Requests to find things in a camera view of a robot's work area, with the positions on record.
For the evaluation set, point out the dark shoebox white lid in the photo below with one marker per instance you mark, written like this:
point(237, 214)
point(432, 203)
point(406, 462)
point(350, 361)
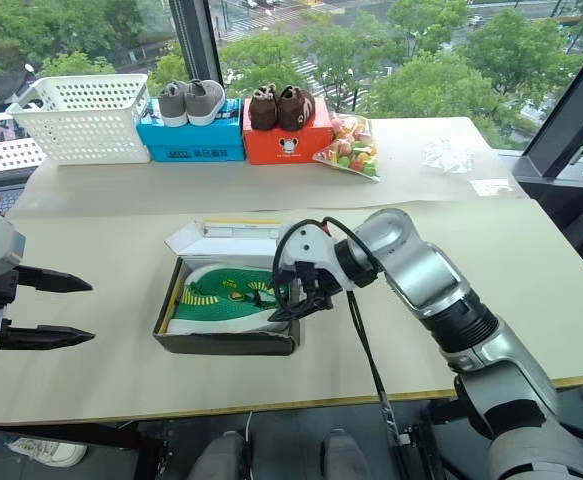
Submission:
point(221, 345)

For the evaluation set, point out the green knit kids shoe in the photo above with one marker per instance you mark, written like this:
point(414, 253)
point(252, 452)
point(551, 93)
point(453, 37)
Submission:
point(226, 277)
point(221, 306)

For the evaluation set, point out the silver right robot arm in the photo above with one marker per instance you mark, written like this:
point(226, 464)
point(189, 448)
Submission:
point(421, 270)

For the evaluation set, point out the white perforated plastic basket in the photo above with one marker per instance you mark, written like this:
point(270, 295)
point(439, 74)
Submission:
point(81, 120)

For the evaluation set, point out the beige paper table cover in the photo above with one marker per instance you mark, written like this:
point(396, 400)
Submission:
point(281, 187)

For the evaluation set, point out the blue shoebox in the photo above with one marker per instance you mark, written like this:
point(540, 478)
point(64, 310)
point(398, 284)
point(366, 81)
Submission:
point(191, 142)

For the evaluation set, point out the brown suede shoe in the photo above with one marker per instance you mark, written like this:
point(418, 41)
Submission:
point(263, 107)
point(296, 107)

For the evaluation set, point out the dark window pillar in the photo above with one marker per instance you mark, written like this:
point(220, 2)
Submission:
point(196, 45)

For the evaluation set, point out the white sneaker on floor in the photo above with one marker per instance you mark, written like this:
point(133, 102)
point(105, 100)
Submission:
point(46, 451)

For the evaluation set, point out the white perforated metal shelf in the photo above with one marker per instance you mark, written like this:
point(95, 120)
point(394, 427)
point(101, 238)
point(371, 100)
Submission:
point(1, 156)

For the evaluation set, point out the dark slanted window frame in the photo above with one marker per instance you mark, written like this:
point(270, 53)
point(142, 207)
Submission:
point(568, 115)

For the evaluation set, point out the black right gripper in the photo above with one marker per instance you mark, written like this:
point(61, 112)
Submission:
point(321, 290)

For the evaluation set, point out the orange shoebox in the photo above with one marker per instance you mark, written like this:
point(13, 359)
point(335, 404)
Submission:
point(291, 145)

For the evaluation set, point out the grey canvas shoe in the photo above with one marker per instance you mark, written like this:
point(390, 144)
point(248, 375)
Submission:
point(205, 102)
point(173, 105)

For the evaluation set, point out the clear bag of colourful candy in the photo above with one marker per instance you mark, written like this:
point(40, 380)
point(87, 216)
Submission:
point(353, 150)

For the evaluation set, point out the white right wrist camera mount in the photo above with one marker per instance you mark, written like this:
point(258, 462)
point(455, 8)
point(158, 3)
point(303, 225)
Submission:
point(305, 246)

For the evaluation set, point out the crumpled clear plastic bag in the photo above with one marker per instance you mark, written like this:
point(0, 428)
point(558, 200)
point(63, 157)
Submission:
point(448, 156)

